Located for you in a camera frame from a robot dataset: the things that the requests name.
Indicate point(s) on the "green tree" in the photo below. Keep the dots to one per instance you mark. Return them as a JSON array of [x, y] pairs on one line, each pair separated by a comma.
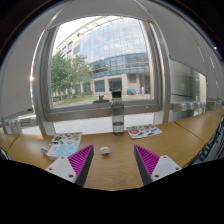
[[66, 76]]

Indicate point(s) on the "glass-fronted building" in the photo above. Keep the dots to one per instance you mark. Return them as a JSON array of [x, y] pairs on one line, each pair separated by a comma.
[[113, 50]]

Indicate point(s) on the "colourful sticker sheet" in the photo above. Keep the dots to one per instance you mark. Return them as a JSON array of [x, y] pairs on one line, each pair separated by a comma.
[[66, 138], [144, 131]]

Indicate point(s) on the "clear bottle with black cap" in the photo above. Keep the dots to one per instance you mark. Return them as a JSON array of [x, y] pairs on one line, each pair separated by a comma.
[[117, 115]]

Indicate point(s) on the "grey window frame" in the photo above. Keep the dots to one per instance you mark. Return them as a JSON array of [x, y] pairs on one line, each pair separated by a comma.
[[100, 110]]

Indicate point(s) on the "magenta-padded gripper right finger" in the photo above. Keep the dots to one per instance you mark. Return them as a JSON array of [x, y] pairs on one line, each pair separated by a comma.
[[165, 166]]

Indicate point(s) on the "white radiator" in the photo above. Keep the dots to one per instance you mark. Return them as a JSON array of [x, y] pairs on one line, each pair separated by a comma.
[[15, 125], [186, 106]]

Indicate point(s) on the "white power plug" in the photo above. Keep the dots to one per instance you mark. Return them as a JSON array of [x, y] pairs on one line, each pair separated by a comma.
[[44, 150]]

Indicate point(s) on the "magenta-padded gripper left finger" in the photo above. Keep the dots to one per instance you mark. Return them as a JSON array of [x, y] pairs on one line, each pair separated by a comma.
[[61, 168]]

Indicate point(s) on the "small white charger block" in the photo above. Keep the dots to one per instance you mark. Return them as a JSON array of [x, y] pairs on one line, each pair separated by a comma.
[[104, 150]]

